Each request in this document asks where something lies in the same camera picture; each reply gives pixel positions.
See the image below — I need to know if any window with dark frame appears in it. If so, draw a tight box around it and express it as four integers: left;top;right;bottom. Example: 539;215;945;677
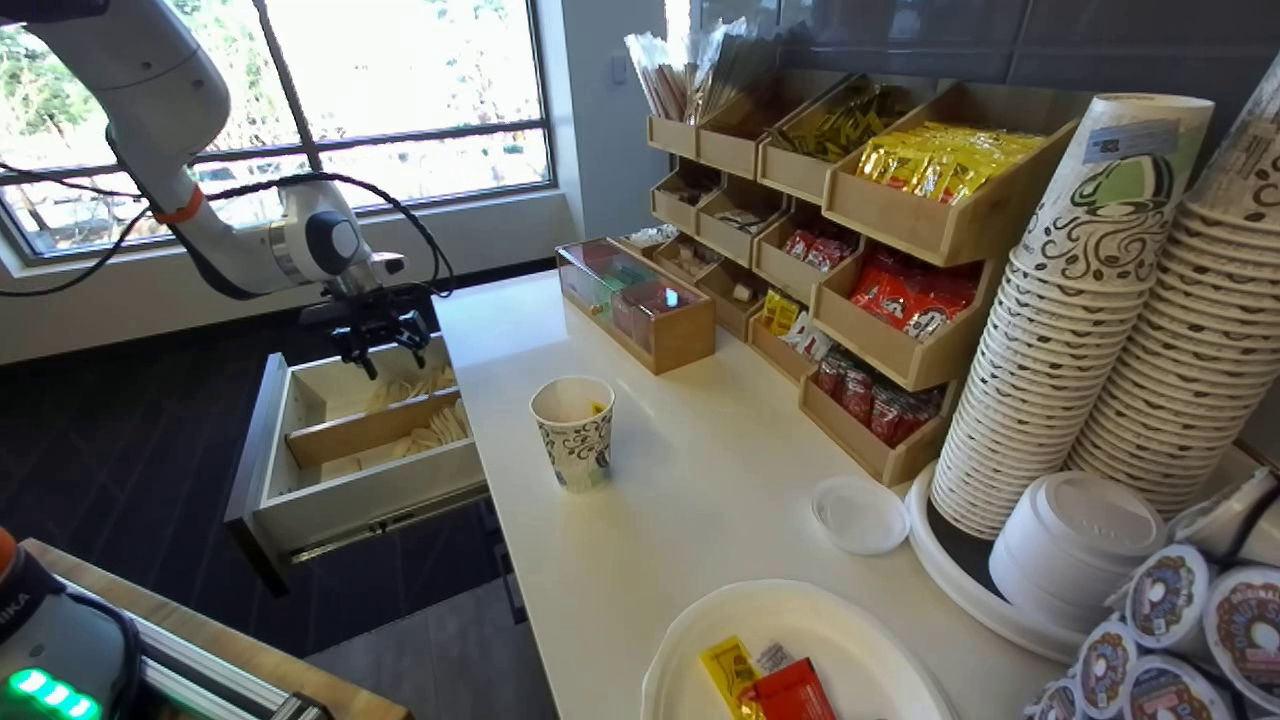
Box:
0;0;561;273

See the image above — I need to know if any black white patterned box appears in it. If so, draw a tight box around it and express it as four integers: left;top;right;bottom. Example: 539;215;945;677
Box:
1020;537;1280;720

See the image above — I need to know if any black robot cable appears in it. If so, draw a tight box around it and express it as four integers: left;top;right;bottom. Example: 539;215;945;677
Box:
0;163;461;305

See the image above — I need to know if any small wooden packet box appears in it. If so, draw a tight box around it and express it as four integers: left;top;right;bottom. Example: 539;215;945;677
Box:
613;220;688;258

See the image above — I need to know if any wooden drawer divider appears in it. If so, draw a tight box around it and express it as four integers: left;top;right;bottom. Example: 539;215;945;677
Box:
286;391;472;470

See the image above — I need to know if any red snack packet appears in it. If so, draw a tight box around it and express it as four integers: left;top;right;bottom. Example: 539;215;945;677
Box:
750;656;840;720

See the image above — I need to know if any white plate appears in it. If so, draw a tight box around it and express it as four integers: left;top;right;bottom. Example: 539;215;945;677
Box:
638;575;960;720

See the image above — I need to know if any pile of red snack packets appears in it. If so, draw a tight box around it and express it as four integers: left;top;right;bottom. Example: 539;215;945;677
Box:
843;242;983;344
778;215;860;281

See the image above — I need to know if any tall stack of paper cups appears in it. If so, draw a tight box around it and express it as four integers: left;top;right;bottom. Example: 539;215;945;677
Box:
1064;51;1280;528
928;86;1219;543

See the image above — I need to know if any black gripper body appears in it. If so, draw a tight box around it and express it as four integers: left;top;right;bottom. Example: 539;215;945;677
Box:
296;281;441;347

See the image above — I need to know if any white round tray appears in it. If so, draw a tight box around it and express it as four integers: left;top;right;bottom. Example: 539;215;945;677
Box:
906;464;1088;669

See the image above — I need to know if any patterned paper cup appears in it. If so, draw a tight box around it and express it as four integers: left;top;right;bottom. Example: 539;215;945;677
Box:
527;376;619;493

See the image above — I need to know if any wooden snack organizer shelf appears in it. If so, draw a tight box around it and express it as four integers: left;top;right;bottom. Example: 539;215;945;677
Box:
643;63;1097;493

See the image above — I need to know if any single white cup lid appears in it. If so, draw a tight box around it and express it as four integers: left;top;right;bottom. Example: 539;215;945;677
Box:
810;470;918;560

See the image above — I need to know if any clear bag of stirrers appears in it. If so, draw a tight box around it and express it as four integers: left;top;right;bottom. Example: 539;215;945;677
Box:
619;14;753;133

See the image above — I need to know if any stack of white cup lids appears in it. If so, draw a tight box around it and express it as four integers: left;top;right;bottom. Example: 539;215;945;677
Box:
983;468;1172;638

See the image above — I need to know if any pile of yellow snack packets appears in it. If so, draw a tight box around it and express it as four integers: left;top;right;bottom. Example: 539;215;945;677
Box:
852;114;1058;206

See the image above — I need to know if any open dark wood drawer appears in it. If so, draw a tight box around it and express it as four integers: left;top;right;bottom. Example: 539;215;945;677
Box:
224;331;491;594

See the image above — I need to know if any wooden tea box clear lid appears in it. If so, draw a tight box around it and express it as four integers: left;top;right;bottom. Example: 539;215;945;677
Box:
553;234;722;380

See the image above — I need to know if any pile of dark yellow packets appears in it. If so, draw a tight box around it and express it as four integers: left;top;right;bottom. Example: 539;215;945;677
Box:
798;80;920;168

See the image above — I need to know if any yellow snack packet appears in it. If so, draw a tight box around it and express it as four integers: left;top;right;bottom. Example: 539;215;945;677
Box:
701;636;765;720

